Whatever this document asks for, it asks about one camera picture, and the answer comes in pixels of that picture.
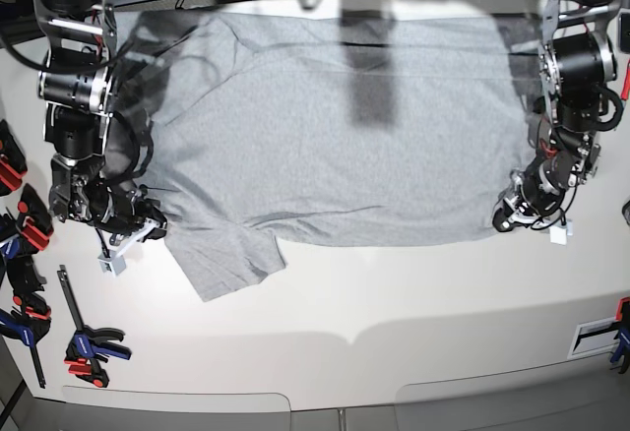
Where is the grey T-shirt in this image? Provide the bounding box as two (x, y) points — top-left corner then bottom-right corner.
(119, 11), (539, 301)

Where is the blue bar clamp on table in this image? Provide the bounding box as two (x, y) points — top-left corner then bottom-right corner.
(57, 265), (132, 389)

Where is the dark device right top edge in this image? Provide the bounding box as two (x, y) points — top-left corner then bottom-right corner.
(617, 14), (630, 54)

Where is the red handled screwdriver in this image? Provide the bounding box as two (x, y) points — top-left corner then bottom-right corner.
(621, 61), (630, 102)

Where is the blue red clamp left edge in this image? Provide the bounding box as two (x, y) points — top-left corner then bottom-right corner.
(1, 184), (54, 277)

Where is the blue clamp right edge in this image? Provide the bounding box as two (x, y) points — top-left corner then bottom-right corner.
(609, 297), (629, 375)

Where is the blue clamp lower left edge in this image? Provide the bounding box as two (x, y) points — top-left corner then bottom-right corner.
(1, 256), (51, 389)

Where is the red black clamp top left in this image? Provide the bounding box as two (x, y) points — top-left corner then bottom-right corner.
(0, 120), (28, 197)

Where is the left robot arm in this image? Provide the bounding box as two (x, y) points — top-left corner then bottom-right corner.
(492, 0), (624, 233)

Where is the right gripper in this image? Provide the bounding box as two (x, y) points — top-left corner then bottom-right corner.
(48, 154), (168, 239)

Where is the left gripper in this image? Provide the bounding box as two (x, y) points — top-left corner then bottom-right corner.
(492, 148), (600, 232)

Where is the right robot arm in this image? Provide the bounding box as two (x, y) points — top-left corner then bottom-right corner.
(33, 0), (167, 242)

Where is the round dark object right edge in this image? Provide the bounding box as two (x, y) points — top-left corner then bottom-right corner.
(622, 201), (630, 226)

